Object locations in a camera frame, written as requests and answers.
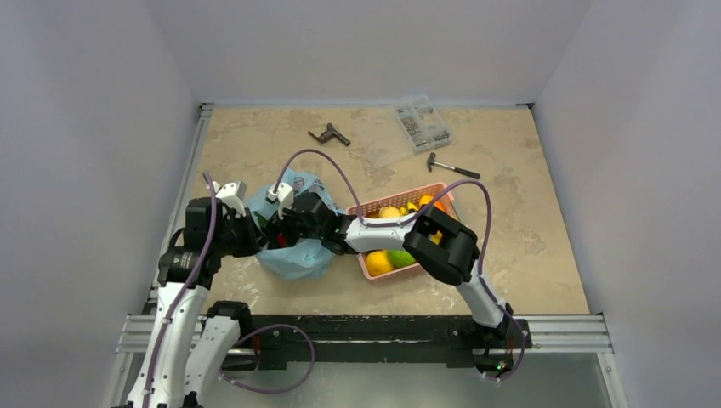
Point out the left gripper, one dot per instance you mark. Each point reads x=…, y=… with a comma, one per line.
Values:
x=256, y=238

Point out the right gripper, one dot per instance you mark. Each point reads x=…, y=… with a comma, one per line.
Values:
x=286, y=226

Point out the light blue plastic bag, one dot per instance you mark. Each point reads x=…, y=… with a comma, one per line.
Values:
x=308, y=258

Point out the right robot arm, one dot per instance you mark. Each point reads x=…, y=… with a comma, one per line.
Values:
x=445, y=248

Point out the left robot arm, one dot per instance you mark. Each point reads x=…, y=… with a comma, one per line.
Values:
x=187, y=348

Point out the orange fruit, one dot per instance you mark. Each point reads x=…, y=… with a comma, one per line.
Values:
x=378, y=263

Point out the black metal pipe fitting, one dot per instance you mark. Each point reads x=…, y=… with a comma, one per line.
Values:
x=330, y=133

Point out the green lime fruit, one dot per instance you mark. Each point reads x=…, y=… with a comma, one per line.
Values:
x=400, y=259

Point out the yellow banana bunch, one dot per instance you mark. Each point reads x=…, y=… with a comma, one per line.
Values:
x=408, y=208

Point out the small black hammer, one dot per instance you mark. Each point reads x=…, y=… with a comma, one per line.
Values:
x=432, y=162

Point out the pink plastic basket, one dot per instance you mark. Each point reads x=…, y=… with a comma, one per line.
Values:
x=419, y=196

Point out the clear plastic screw box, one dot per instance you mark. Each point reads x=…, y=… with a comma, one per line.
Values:
x=412, y=126

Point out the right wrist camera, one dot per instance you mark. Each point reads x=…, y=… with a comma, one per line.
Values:
x=281, y=194

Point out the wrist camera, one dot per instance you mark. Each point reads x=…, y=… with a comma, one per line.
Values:
x=231, y=194
x=281, y=194

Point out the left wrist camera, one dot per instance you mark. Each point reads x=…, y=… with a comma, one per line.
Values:
x=231, y=194

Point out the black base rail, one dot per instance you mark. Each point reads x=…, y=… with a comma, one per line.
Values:
x=271, y=342

